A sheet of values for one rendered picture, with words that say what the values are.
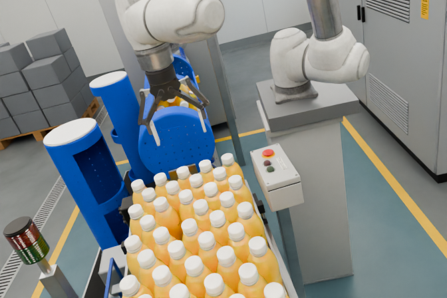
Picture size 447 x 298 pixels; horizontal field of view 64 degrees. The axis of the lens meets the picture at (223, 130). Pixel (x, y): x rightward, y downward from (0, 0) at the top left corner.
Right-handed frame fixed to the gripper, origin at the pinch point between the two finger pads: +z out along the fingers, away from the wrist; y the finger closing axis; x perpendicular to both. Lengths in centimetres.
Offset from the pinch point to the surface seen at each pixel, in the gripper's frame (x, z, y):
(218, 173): 1.8, 15.6, -7.0
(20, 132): -359, 111, 227
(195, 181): 2.0, 15.8, 0.1
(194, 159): -25.6, 25.0, 0.4
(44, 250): 20.6, 9.8, 38.2
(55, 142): -79, 24, 67
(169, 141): -25.6, 14.4, 6.8
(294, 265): 4, 61, -24
